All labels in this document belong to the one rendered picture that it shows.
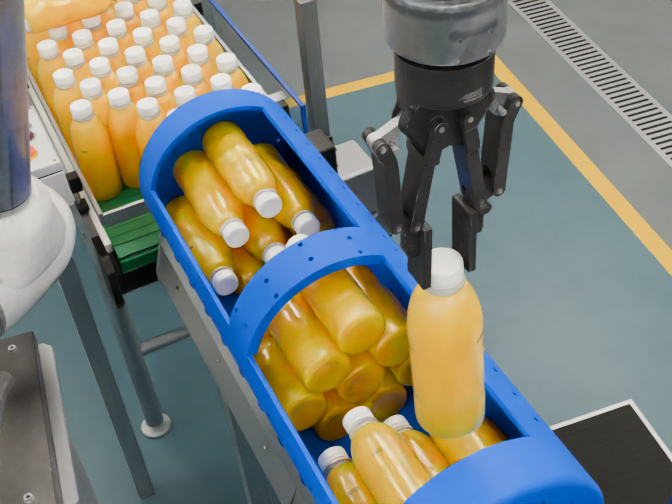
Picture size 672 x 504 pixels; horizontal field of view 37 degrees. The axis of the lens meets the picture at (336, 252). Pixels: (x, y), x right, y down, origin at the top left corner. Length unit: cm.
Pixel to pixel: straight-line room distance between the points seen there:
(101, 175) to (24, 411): 63
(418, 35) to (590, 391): 213
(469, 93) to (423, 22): 7
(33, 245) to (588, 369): 178
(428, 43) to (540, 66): 324
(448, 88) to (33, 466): 87
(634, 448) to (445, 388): 155
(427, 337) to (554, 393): 184
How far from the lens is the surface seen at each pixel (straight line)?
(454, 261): 89
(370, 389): 139
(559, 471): 111
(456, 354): 93
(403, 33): 71
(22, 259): 140
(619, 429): 251
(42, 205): 140
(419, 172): 80
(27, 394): 151
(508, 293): 298
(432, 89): 73
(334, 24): 425
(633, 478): 243
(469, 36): 71
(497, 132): 82
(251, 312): 132
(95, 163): 196
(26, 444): 144
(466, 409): 99
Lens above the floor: 212
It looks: 43 degrees down
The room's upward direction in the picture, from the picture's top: 6 degrees counter-clockwise
